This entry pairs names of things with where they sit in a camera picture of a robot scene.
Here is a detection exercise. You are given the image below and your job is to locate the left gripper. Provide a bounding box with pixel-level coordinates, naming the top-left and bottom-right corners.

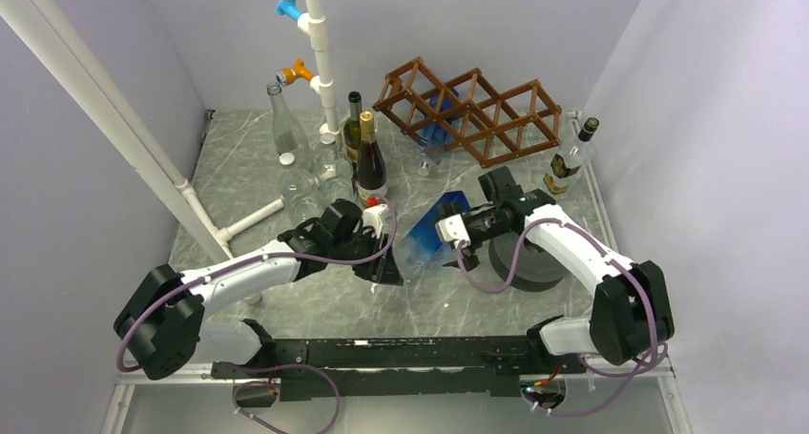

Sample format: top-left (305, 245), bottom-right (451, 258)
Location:
top-left (330, 228), bottom-right (404, 285)

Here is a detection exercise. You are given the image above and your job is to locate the clear bottle chrome cap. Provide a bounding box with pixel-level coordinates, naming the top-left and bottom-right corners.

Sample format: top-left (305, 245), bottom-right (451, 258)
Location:
top-left (393, 191), bottom-right (470, 279)

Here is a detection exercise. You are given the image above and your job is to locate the brown bottle gold foil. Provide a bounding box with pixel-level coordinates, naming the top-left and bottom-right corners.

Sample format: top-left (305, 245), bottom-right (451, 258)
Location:
top-left (357, 111), bottom-right (387, 206)

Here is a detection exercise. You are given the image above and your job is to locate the large clear bottle white stopper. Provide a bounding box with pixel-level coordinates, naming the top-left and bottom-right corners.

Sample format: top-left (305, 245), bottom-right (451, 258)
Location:
top-left (315, 133), bottom-right (356, 205)

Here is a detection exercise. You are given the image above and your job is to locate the clear square bottle black cap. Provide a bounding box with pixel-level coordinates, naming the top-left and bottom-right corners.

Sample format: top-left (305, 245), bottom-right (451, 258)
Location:
top-left (543, 117), bottom-right (600, 196)

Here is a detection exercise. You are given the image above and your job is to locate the blue bottle silver cap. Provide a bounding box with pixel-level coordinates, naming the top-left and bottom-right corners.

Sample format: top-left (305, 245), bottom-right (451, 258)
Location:
top-left (417, 95), bottom-right (458, 176)

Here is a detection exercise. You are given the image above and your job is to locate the green bottle grey cap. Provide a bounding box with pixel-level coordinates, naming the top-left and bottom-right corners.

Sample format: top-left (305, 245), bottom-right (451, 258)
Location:
top-left (342, 91), bottom-right (363, 167)

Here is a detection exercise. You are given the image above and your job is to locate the clear bottle dark label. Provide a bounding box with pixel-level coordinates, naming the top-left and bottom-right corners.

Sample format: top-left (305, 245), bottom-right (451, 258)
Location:
top-left (266, 82), bottom-right (315, 171)

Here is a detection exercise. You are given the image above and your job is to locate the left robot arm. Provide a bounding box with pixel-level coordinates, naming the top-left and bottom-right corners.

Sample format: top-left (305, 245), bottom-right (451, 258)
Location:
top-left (114, 197), bottom-right (404, 381)

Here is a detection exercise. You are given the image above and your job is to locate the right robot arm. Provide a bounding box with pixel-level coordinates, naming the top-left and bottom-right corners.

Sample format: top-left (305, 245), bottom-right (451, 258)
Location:
top-left (435, 167), bottom-right (674, 372)

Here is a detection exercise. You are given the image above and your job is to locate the brown wooden wine rack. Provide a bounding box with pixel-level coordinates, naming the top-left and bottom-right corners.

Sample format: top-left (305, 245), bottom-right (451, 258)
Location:
top-left (373, 56), bottom-right (562, 168)

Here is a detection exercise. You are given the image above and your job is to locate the dark grey foam spool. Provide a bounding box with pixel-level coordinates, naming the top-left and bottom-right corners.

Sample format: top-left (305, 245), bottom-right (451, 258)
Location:
top-left (487, 234), bottom-right (569, 292)

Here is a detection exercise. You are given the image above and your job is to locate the clear glass jar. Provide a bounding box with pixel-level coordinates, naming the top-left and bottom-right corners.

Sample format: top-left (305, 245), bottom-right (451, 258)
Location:
top-left (280, 168), bottom-right (322, 226)

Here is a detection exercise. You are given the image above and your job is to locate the small silver cap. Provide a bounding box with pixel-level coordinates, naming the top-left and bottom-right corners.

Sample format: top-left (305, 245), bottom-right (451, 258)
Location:
top-left (279, 153), bottom-right (296, 167)

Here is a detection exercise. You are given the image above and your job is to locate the orange tap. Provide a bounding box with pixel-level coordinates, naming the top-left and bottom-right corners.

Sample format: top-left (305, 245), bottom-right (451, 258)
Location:
top-left (275, 58), bottom-right (315, 87)

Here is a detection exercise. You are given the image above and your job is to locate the white pvc pipe stand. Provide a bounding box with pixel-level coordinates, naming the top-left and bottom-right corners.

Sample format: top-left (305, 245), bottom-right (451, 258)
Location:
top-left (215, 0), bottom-right (348, 246)

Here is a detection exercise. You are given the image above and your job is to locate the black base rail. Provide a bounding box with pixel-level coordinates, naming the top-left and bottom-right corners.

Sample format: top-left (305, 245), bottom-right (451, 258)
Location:
top-left (211, 320), bottom-right (585, 402)

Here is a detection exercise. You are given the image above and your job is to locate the white diagonal frame pipe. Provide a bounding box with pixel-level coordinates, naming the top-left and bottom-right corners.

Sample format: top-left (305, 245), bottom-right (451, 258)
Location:
top-left (1, 0), bottom-right (233, 262)

